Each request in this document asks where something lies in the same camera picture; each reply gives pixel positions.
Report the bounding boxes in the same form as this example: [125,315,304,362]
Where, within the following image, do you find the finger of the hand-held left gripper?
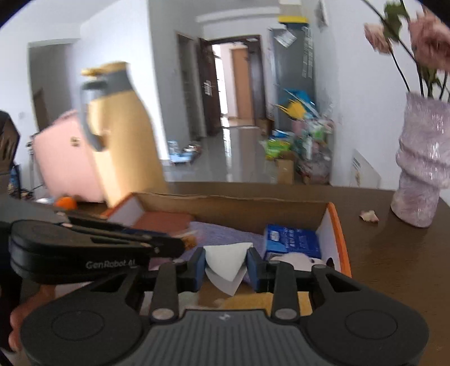
[67,215,152,240]
[91,236,186,257]

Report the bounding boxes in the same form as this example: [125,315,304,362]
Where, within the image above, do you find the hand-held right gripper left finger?
[86,247,206,322]

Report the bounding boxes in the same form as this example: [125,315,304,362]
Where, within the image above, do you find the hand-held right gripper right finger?
[246,247,363,322]

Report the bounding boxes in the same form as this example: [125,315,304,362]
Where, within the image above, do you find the white cloth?
[203,242,254,296]

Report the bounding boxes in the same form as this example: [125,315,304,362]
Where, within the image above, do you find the blue tissue pack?
[263,224,322,261]

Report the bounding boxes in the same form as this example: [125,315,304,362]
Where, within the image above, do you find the red cardboard box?
[102,192,352,317]

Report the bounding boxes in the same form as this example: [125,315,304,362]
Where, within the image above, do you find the person's left hand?
[9,283,64,352]

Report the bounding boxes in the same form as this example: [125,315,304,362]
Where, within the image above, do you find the orange fruit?
[54,196,78,211]

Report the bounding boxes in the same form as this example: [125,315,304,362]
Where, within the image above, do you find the yellow thermos jug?
[80,61,169,208]

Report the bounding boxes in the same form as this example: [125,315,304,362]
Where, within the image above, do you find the pink suitcase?
[33,109,106,204]

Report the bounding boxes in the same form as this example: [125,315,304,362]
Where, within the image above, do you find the small cardboard box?
[274,157,296,184]

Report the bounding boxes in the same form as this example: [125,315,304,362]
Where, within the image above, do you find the green packets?
[265,135,296,160]

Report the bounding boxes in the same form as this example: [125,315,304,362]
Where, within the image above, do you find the white board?
[350,148,381,188]

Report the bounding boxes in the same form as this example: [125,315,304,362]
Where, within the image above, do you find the yellow feather fan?
[278,99,306,120]

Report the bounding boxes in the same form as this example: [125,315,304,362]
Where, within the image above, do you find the brown wooden door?
[230,48,255,118]

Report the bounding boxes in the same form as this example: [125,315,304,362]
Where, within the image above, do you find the grey fridge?
[269,24,317,117]

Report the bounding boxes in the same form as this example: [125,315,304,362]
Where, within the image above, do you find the purple ribbed vase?
[391,92,450,228]

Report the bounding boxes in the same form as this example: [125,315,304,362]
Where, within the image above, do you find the white hanging umbrella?
[302,26,313,80]

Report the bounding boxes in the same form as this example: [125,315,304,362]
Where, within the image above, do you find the paper note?
[274,28,296,48]

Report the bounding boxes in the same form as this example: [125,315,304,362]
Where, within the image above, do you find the dried pink rose bouquet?
[362,0,450,102]

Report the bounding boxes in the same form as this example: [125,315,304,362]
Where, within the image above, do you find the dark door frame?
[199,34,268,136]

